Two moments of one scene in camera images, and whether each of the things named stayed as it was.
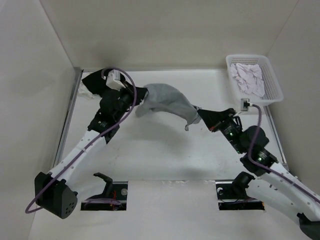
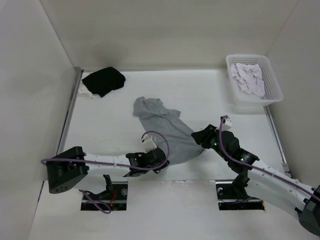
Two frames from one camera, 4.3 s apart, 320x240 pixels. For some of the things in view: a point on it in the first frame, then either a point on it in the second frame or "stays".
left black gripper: (141, 93) -> (165, 164)
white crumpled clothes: (249, 77) stays
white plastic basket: (252, 77) stays
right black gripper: (212, 119) -> (202, 137)
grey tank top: (163, 96) -> (183, 144)
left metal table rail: (68, 117) stays
